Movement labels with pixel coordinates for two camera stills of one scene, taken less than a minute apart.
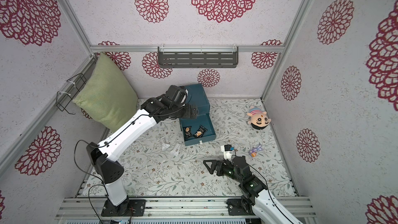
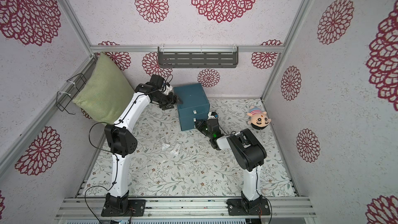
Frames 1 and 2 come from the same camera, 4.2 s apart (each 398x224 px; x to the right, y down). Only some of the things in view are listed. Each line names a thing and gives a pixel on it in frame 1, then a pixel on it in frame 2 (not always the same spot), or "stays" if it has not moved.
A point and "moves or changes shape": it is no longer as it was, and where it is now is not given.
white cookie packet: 175,151 stays
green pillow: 107,95 stays
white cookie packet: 165,147 stays
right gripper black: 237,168 → 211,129
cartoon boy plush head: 259,120 stays
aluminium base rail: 209,208 stays
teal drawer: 196,130 moves or changes shape
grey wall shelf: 198,56 stays
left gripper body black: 185,113 → 166,100
